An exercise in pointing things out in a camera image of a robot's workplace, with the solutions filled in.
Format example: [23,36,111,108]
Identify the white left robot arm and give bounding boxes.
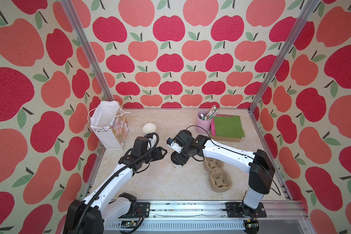
[63,133,167,234]

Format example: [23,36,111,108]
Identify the pink utensil holder cup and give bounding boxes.
[195,110,212,134]

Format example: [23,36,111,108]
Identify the cardboard two-cup carrier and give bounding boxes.
[204,157,233,193]

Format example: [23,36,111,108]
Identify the aluminium frame post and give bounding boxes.
[60,0,114,101]
[248,0,319,114]

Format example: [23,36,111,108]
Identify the cutlery in pink holder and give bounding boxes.
[200,105,217,121]

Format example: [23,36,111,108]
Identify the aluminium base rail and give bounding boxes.
[104,200,316,234]

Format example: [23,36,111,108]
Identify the white paper cup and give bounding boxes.
[173,164,183,169]

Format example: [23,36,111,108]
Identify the stacked white paper cups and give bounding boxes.
[142,123,157,138]

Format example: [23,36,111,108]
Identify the left aluminium frame post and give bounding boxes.
[60,0,114,101]

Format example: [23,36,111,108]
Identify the green napkin stack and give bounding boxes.
[211,115,245,138]

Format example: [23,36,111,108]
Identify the black corrugated cable conduit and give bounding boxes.
[73,132,160,234]

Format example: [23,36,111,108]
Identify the pink napkin stack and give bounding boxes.
[211,115,234,137]

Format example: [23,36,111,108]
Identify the cartoon animal gift bag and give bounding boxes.
[87,101,130,151]

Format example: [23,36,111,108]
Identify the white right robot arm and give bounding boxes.
[166,130,276,217]

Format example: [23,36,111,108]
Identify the right aluminium frame post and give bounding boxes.
[248,0,319,114]

